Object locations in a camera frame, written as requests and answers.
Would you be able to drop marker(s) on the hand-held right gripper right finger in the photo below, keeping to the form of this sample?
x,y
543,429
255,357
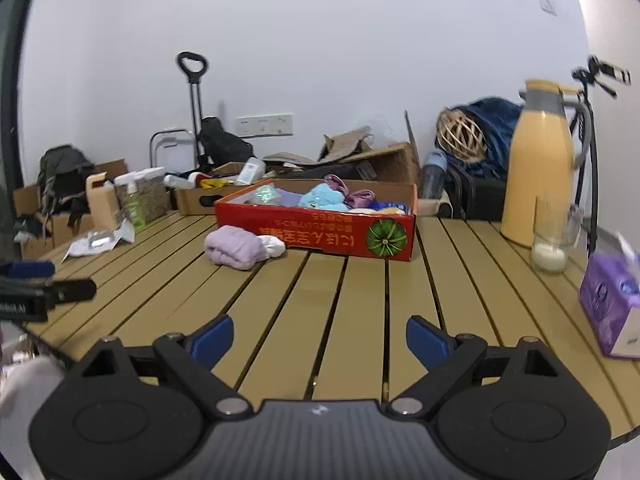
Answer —
x,y
425,344

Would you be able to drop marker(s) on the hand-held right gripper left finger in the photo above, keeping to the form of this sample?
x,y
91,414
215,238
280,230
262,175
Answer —
x,y
215,341

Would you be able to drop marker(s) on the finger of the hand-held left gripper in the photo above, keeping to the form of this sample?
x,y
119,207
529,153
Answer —
x,y
72,291
30,270

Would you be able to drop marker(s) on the lavender fluffy towel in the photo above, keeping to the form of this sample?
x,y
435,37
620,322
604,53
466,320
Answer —
x,y
232,250

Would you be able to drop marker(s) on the white sock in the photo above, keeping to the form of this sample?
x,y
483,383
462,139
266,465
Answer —
x,y
272,246

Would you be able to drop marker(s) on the small blue packet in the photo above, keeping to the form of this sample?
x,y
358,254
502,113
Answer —
x,y
389,206

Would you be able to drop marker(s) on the red cardboard box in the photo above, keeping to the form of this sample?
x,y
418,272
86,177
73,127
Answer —
x,y
320,240

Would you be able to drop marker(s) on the green iridescent pouch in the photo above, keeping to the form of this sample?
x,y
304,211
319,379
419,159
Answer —
x,y
262,195

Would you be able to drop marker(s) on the pink satin scrunchie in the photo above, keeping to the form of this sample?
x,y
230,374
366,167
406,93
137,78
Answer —
x,y
334,181
362,198

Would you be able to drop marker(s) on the lavender knit cloth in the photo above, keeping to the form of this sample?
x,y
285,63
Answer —
x,y
287,197

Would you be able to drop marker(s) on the light blue fluffy cloth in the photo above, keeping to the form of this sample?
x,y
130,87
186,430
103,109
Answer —
x,y
320,197

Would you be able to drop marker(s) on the white plastic wrapper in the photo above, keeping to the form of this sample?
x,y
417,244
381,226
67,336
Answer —
x,y
95,242

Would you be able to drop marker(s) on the small tan carton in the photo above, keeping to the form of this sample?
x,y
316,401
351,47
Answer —
x,y
102,205

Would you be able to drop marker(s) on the white cloth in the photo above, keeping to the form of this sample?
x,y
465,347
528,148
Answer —
x,y
30,400

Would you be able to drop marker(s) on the green spray bottle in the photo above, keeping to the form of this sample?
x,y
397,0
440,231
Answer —
x,y
134,207

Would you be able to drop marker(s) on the grey green backpack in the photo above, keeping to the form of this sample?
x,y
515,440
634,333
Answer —
x,y
65,170

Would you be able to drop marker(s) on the woven wicker basket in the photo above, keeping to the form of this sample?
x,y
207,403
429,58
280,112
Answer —
x,y
155,200

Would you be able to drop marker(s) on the shallow brown cardboard box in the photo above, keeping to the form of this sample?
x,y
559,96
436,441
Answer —
x,y
200,202

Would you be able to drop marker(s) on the glass candle jar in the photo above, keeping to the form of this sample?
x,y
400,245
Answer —
x,y
550,257

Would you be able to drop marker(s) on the white squeeze tube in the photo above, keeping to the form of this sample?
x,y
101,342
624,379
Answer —
x,y
180,180

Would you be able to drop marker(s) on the black suitcase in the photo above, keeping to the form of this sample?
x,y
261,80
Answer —
x,y
480,200

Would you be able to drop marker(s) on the clear bottle with blue cap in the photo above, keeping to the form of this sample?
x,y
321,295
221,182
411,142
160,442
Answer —
x,y
434,175

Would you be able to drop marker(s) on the white plastic bottle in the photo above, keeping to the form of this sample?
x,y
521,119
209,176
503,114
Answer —
x,y
252,170

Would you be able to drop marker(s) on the large brown cardboard box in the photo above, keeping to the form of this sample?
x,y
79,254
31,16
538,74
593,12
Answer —
x,y
390,165

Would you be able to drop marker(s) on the purple tissue pack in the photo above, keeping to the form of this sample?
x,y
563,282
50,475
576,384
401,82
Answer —
x,y
607,300

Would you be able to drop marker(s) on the black bag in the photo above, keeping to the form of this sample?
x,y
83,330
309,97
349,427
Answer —
x,y
222,142

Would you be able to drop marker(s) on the yellow thermos jug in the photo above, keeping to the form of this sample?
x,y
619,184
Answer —
x,y
537,170

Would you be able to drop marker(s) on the wicker ball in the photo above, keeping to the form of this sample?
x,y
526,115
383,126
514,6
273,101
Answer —
x,y
462,137

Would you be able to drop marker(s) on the blue fabric bag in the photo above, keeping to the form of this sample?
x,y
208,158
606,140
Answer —
x,y
500,125

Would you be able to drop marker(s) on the white wall socket panel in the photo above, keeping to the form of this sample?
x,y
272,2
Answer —
x,y
265,126

